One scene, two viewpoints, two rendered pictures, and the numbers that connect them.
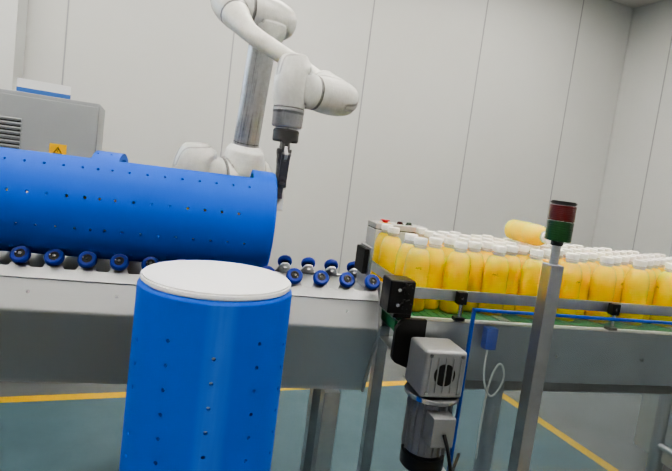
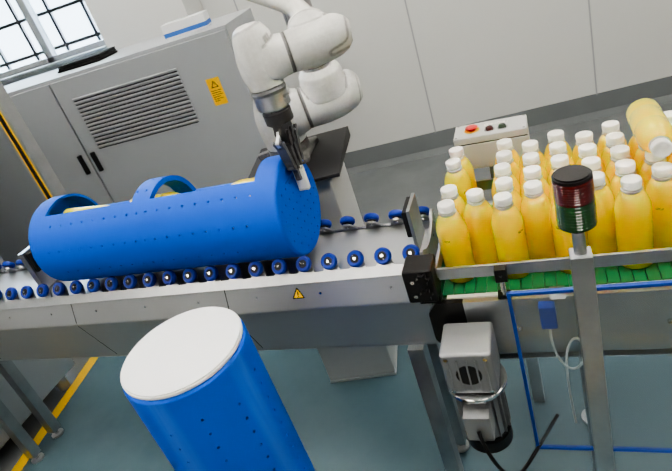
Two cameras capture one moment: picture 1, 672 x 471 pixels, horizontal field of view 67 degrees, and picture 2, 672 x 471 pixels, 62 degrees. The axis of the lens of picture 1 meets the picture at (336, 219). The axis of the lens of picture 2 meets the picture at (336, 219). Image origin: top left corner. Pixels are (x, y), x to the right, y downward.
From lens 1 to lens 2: 0.96 m
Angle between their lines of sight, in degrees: 43
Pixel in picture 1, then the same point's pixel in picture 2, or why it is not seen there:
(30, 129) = (186, 74)
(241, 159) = (312, 88)
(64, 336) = not seen: hidden behind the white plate
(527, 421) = (593, 417)
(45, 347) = not seen: hidden behind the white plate
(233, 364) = (187, 437)
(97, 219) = (152, 255)
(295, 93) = (256, 77)
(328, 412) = (418, 365)
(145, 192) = (171, 226)
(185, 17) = not seen: outside the picture
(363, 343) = (421, 312)
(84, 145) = (230, 70)
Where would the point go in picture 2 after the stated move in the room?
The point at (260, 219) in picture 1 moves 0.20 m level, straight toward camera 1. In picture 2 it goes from (266, 227) to (228, 275)
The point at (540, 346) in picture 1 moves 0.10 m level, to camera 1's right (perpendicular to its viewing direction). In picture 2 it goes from (585, 347) to (644, 354)
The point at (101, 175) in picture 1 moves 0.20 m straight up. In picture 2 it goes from (139, 219) to (105, 155)
